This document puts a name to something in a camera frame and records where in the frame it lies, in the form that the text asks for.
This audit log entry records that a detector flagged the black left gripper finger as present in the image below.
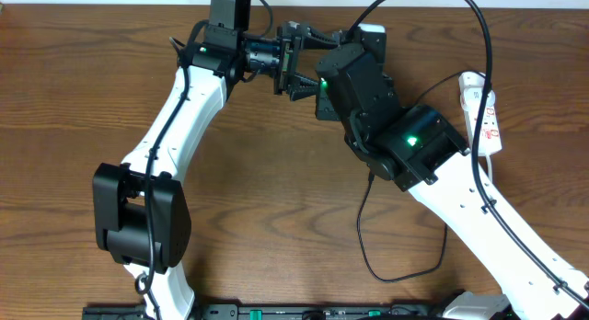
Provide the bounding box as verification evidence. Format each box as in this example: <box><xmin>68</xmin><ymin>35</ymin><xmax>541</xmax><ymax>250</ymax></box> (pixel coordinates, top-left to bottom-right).
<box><xmin>301</xmin><ymin>23</ymin><xmax>340</xmax><ymax>50</ymax></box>
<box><xmin>288</xmin><ymin>73</ymin><xmax>319</xmax><ymax>101</ymax></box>

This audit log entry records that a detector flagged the black USB charging cable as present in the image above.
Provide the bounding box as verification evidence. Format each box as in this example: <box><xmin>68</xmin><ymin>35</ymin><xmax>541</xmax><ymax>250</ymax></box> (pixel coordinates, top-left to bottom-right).
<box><xmin>356</xmin><ymin>70</ymin><xmax>484</xmax><ymax>283</ymax></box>

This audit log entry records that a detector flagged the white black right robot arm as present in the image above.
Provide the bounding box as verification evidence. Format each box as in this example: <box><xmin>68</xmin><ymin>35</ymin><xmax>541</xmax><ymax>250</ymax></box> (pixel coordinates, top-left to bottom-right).
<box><xmin>316</xmin><ymin>43</ymin><xmax>588</xmax><ymax>319</ymax></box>

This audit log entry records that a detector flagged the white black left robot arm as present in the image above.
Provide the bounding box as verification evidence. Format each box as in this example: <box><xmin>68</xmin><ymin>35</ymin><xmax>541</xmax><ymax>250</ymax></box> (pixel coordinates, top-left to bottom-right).
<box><xmin>92</xmin><ymin>19</ymin><xmax>341</xmax><ymax>319</ymax></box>

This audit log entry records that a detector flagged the white USB charger plug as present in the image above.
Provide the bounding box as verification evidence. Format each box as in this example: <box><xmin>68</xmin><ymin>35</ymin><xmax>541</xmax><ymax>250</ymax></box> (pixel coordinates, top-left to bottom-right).
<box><xmin>460</xmin><ymin>87</ymin><xmax>496</xmax><ymax>111</ymax></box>

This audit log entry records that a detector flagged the white power strip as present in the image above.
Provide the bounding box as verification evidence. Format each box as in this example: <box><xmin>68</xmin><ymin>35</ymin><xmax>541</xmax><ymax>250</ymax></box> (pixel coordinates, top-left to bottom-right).
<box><xmin>458</xmin><ymin>72</ymin><xmax>502</xmax><ymax>156</ymax></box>

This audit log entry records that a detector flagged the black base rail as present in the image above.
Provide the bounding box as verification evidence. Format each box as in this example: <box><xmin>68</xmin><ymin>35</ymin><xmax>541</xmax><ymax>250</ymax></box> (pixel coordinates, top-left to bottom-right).
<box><xmin>82</xmin><ymin>302</ymin><xmax>525</xmax><ymax>320</ymax></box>

